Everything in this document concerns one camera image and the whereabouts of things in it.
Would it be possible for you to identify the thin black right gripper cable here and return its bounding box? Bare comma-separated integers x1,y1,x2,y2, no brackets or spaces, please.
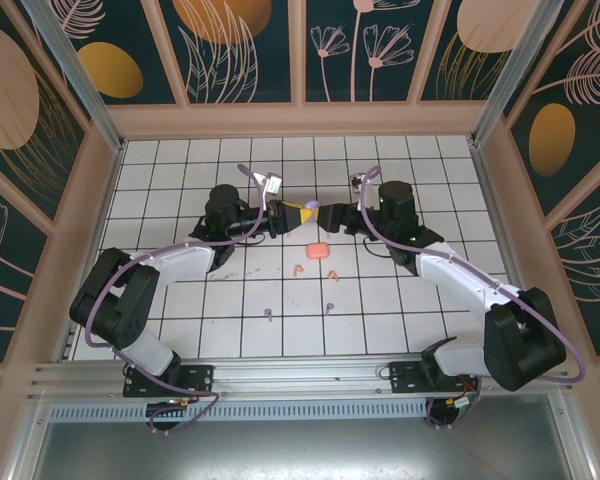
362,238,397,257

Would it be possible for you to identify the grey slotted cable duct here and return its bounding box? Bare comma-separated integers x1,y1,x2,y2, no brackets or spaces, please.
47,402,431,422

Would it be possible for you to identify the aluminium corner post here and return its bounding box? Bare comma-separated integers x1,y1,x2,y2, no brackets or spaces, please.
18,0,127,154
469,0,581,149

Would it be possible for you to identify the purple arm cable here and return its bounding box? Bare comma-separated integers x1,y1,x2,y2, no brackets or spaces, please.
357,164,589,384
84,163,269,436

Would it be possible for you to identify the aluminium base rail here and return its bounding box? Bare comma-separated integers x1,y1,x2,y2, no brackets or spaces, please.
27,355,481,401

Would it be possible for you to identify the green circuit board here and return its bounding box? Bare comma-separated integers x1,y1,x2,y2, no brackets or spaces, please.
447,392,481,416

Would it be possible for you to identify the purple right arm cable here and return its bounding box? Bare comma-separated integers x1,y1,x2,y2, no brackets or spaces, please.
357,164,589,384

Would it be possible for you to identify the aluminium table side rail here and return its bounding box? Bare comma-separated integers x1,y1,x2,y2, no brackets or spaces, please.
467,137,547,354
58,140,127,362

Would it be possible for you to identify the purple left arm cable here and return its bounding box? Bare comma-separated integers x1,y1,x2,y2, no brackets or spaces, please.
84,163,269,436

